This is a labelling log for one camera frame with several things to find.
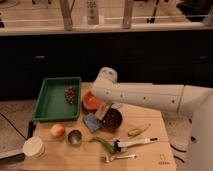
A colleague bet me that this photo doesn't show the dark purple bowl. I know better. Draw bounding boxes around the dark purple bowl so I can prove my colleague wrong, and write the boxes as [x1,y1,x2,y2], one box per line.
[101,108,123,132]

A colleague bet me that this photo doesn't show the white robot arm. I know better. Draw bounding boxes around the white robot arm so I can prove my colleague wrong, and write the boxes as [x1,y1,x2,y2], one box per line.
[91,67,213,171]

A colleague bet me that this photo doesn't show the blue sponge cloth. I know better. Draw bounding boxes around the blue sponge cloth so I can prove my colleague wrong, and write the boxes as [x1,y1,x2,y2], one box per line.
[83,113,101,133]

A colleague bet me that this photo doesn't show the yellow banana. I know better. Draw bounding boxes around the yellow banana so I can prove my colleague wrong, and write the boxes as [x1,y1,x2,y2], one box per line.
[128,124,150,136]

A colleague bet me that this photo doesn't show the red grape bunch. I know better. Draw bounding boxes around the red grape bunch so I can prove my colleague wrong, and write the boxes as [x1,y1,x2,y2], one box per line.
[65,86,75,104]

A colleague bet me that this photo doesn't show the black cable left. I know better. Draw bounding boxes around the black cable left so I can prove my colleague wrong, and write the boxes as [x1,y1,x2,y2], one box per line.
[0,112,36,141]

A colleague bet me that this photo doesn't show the orange bowl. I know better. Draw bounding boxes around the orange bowl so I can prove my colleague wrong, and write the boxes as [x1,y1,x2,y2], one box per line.
[82,91,101,110]

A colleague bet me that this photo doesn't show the green plastic tray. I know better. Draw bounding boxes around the green plastic tray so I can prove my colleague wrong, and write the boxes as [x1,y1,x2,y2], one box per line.
[33,77,81,122]

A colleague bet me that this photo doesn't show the metal cup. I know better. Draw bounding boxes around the metal cup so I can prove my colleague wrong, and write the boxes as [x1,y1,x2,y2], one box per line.
[68,130,82,147]

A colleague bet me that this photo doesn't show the white paper cup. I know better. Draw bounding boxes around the white paper cup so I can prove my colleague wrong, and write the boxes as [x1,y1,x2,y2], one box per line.
[22,136,45,158]

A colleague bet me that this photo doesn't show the silver fork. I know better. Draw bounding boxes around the silver fork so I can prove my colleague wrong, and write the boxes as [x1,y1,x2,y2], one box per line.
[101,154,137,163]

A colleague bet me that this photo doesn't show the black cable right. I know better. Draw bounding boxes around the black cable right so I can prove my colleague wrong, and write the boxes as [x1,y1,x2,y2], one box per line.
[169,143,188,171]

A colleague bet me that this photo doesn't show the peach apple fruit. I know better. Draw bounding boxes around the peach apple fruit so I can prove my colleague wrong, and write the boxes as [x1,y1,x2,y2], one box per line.
[50,124,65,138]

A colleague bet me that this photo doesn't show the green chili pepper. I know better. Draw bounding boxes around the green chili pepper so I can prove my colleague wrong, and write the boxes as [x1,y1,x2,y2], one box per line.
[89,137,115,154]

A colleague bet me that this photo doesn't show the blue cloth near orange bowl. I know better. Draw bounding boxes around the blue cloth near orange bowl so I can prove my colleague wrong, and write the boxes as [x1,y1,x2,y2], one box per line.
[112,103,123,109]

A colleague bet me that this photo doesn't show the black cable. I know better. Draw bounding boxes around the black cable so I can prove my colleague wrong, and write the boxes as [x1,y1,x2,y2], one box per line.
[169,143,188,171]
[0,112,36,141]

